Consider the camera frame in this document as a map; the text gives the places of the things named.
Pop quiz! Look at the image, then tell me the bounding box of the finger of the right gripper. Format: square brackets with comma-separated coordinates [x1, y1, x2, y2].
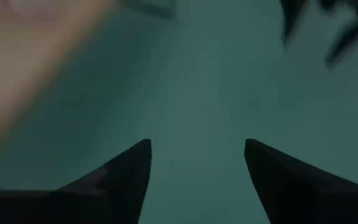
[279, 0, 309, 45]
[324, 9, 358, 70]

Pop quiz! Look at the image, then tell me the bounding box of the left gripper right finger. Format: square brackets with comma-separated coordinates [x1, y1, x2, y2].
[244, 138, 358, 224]

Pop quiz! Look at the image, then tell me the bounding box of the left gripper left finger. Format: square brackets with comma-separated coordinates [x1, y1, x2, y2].
[0, 138, 153, 224]

